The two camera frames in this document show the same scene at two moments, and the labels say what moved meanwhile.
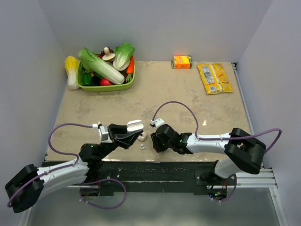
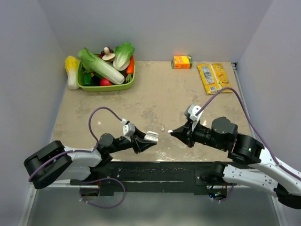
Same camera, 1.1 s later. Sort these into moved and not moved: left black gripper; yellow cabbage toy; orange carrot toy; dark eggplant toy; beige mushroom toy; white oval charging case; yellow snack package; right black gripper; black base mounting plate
Moved: left black gripper; right black gripper; white oval charging case
Not moved: orange carrot toy; dark eggplant toy; yellow cabbage toy; black base mounting plate; yellow snack package; beige mushroom toy
